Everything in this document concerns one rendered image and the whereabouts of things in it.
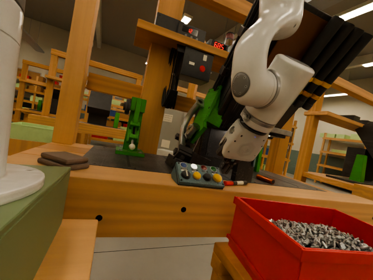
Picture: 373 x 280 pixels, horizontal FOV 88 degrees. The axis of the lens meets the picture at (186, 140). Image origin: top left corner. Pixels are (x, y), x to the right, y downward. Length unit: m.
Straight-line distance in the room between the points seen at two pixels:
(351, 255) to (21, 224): 0.42
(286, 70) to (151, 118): 0.82
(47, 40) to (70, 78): 10.33
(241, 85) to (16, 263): 0.38
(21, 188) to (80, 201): 0.32
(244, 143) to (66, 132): 0.89
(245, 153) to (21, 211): 0.45
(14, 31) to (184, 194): 0.47
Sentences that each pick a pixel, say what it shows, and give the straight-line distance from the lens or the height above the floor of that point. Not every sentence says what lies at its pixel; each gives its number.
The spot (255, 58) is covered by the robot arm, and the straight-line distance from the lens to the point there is 0.40.
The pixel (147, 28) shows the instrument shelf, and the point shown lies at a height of 1.51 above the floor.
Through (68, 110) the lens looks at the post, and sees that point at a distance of 1.13.
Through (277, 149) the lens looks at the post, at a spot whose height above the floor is 1.06.
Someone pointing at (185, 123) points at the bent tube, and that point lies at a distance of 0.93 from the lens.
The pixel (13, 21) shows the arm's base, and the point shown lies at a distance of 0.28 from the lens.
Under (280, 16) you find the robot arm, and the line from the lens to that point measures 0.46.
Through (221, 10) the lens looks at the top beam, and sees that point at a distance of 1.48.
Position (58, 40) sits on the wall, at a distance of 11.41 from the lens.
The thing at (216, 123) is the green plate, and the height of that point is 1.12.
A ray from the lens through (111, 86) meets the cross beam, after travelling 1.21.
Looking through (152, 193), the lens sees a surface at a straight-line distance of 0.54.
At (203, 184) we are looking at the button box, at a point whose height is 0.91.
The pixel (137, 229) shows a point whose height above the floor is 0.77.
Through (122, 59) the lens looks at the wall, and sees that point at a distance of 11.20.
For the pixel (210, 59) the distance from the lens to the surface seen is 1.16.
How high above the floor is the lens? 1.05
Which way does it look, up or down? 2 degrees down
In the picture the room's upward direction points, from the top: 11 degrees clockwise
